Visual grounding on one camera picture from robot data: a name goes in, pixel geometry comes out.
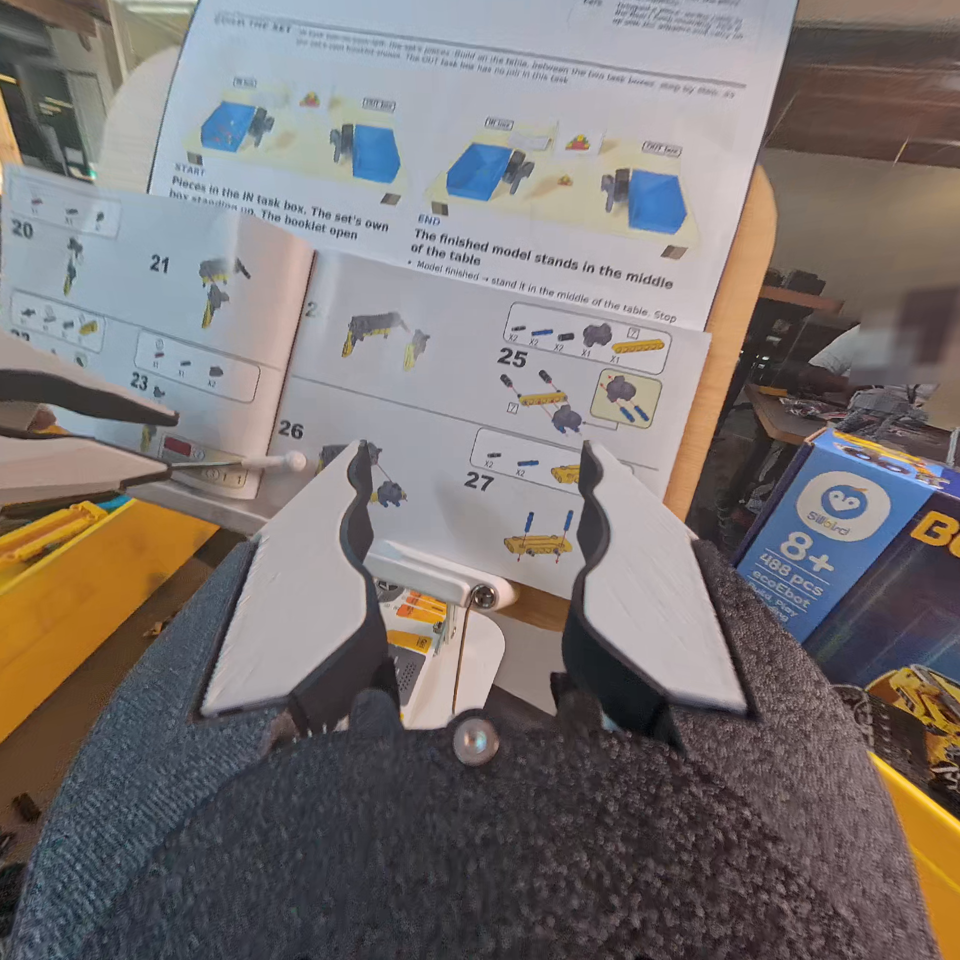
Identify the yellow plastic bin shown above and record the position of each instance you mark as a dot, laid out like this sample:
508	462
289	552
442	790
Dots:
90	637
930	840

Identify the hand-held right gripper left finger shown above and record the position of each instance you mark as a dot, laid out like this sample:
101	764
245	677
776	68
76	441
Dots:
292	600

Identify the printed task sheet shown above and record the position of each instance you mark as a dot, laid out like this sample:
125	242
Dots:
480	97

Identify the blue lego set box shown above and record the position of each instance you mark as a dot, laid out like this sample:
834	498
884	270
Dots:
825	540

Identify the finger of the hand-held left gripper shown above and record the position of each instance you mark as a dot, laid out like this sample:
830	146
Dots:
60	469
30	360

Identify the sticker sheet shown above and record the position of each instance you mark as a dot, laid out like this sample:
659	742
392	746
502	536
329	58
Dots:
420	611

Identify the yellow perforated lego frame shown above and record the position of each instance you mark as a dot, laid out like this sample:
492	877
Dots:
52	529

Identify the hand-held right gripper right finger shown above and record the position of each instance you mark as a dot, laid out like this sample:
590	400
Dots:
660	600

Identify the lego instruction booklet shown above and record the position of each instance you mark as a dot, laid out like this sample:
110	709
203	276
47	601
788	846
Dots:
450	375

